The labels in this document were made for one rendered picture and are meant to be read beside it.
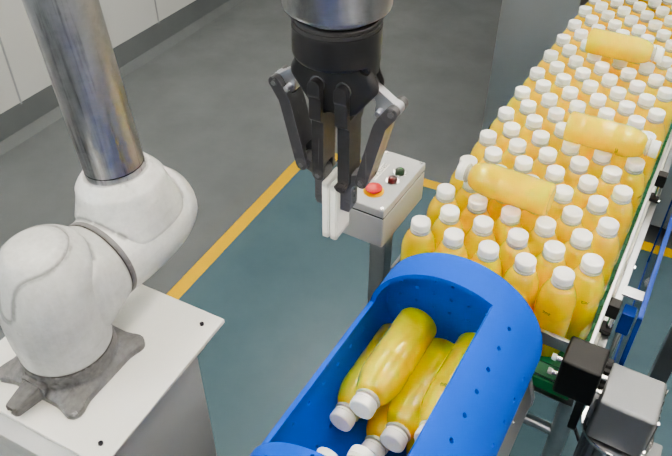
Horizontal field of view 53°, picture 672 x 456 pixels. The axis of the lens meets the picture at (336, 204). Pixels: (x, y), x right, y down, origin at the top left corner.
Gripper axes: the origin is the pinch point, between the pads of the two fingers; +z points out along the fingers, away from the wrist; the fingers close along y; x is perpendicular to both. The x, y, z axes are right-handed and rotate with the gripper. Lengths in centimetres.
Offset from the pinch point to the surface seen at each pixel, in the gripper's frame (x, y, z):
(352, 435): -9, 1, 56
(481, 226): -55, -4, 45
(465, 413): -6.4, -15.9, 34.1
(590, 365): -39, -30, 54
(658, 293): -177, -53, 156
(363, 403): -6.1, -1.5, 41.6
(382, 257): -58, 18, 66
